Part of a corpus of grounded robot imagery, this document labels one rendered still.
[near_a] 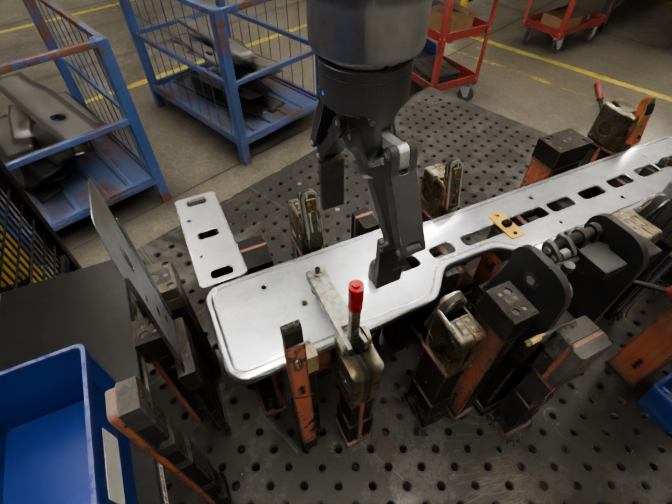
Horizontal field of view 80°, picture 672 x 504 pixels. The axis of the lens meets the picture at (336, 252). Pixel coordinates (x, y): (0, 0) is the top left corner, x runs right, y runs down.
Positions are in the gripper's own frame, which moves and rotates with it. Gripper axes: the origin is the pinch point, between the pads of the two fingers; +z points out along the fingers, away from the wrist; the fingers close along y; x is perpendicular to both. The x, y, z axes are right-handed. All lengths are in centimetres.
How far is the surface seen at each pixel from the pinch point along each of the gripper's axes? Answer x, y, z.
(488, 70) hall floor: -272, 247, 132
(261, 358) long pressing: 14.1, 6.7, 30.6
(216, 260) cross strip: 15.5, 32.0, 30.5
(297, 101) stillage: -79, 240, 114
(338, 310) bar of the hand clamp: -0.1, 5.4, 23.4
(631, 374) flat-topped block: -65, -21, 58
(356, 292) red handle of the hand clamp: 0.3, -1.0, 10.1
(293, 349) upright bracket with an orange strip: 10.2, -2.2, 15.6
